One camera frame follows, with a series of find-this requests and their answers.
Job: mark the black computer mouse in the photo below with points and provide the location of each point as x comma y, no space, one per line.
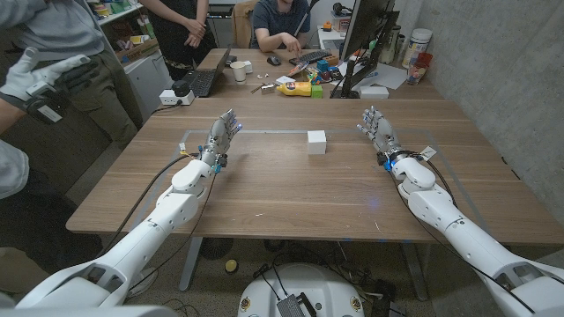
274,61

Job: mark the white canister with blue label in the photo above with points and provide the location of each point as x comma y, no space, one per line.
416,46

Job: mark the black floor fan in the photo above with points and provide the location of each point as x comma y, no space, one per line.
216,247

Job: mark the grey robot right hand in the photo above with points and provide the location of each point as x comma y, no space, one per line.
382,132

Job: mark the white power strip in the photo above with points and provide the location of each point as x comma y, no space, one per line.
167,98

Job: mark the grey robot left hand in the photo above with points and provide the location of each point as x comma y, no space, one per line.
220,136

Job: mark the grey table leg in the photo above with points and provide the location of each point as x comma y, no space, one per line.
190,266
414,273

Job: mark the white paper cup mug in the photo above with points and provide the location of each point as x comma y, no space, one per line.
239,71

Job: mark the white cabinet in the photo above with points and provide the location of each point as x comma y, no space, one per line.
147,81

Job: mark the black power adapter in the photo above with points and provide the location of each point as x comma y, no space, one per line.
180,88

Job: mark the person in blue-grey t-shirt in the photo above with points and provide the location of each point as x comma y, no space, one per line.
277,17

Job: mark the person in black clothes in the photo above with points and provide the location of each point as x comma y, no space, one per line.
176,31

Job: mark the person in grey hoodie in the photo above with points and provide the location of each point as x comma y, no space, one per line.
106,101

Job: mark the green cube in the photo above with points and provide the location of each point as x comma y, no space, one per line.
316,92

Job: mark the white wrist tag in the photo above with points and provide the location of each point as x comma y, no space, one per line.
428,153
183,147

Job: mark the white cube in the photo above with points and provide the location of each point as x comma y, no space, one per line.
316,143

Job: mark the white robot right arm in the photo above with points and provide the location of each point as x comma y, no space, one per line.
467,238

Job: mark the flat white box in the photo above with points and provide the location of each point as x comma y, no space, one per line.
374,92

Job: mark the black headphones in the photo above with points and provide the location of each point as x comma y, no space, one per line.
339,8

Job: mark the colourful toy block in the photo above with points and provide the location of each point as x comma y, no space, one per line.
314,78

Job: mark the white shelf with goods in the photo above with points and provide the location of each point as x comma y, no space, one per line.
128,26

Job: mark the dark red ball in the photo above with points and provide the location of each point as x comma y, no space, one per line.
326,76

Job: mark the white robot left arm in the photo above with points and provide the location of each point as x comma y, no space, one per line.
145,238

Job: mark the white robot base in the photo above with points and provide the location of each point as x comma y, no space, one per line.
308,286

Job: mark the black laptop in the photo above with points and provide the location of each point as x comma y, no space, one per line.
202,81

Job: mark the white left wrist tag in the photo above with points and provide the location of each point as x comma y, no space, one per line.
183,147

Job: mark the black computer monitor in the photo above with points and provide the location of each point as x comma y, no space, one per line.
352,81

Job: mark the white paper sheet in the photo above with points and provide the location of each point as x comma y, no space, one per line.
390,75

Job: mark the yellow mustard bottle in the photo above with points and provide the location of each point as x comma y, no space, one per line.
296,89

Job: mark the white motion capture glove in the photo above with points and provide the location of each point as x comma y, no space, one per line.
22,79

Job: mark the black keyboard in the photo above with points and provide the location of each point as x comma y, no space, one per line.
310,57

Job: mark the orange brick block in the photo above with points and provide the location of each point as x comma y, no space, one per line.
332,60

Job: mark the operator person in grey shirt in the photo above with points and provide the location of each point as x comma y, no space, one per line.
44,229

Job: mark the white right wrist tag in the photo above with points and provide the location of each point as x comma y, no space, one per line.
428,153

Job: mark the blue cube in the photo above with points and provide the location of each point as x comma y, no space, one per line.
322,65

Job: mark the yellow ball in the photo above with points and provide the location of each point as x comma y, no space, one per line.
231,266

